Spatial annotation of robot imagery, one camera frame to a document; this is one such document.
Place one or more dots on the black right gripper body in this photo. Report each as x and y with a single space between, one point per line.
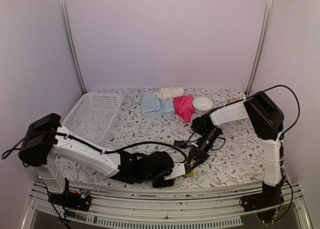
212 136

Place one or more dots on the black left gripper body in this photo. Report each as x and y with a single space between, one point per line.
151 180

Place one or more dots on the green crocodile pattern towel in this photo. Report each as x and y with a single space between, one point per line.
190 174

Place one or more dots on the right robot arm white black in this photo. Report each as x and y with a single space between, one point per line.
267 121

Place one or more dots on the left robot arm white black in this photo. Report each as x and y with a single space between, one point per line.
47 139

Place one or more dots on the floral patterned table mat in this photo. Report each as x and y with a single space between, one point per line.
236 158

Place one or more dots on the white ceramic bowl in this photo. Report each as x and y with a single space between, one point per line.
202 105

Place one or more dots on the pink towel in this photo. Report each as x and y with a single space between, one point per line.
183 107

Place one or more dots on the red white patterned ball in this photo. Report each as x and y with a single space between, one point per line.
232 100

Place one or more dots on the white plastic basket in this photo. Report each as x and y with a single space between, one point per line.
93 115

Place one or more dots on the light blue towel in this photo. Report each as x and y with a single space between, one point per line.
152 105

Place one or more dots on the cream rolled towel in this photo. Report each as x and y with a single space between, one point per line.
170 93

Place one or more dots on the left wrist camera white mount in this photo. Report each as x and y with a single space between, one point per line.
177 171

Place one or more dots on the aluminium front rail base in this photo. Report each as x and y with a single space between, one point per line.
178 208

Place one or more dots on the right aluminium frame post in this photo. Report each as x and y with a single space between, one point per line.
260 46

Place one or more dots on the aluminium frame post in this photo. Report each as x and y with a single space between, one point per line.
260 46
71 45

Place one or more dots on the left aluminium frame post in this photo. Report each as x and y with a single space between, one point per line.
71 45

